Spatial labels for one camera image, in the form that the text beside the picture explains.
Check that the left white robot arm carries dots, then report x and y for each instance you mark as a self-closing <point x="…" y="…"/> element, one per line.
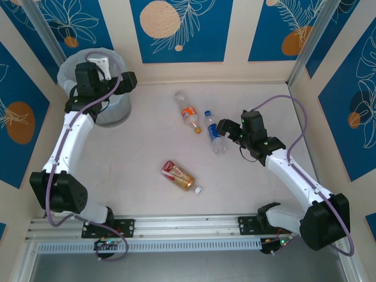
<point x="73" y="138"/>

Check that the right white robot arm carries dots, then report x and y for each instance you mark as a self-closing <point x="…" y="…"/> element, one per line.
<point x="293" y="173"/>

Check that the orange label clear bottle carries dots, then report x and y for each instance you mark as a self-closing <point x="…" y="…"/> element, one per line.
<point x="189" y="113"/>

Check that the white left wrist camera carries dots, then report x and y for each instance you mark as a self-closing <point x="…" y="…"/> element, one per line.
<point x="101" y="63"/>

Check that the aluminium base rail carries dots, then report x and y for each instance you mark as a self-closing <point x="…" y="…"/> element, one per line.
<point x="191" y="224"/>

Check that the blue label cola bottle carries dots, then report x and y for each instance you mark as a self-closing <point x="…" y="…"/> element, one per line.
<point x="212" y="129"/>

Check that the amber tea bottle red label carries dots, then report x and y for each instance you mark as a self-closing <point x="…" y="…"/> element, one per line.
<point x="177" y="174"/>

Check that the aluminium frame post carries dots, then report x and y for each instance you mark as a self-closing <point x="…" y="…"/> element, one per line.
<point x="44" y="29"/>
<point x="311" y="38"/>

